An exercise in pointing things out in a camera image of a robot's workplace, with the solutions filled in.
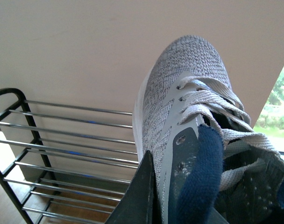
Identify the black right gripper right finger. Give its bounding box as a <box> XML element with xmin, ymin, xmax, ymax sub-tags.
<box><xmin>208</xmin><ymin>208</ymin><xmax>226</xmax><ymax>224</ymax></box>

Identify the grey knit sneaker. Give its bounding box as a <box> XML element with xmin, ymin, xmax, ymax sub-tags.
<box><xmin>133</xmin><ymin>35</ymin><xmax>284</xmax><ymax>224</ymax></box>

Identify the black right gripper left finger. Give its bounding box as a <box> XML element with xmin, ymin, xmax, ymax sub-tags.
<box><xmin>106</xmin><ymin>150</ymin><xmax>155</xmax><ymax>224</ymax></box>

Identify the black metal shoe rack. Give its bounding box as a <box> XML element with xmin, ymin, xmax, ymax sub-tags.
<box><xmin>0</xmin><ymin>88</ymin><xmax>138</xmax><ymax>224</ymax></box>

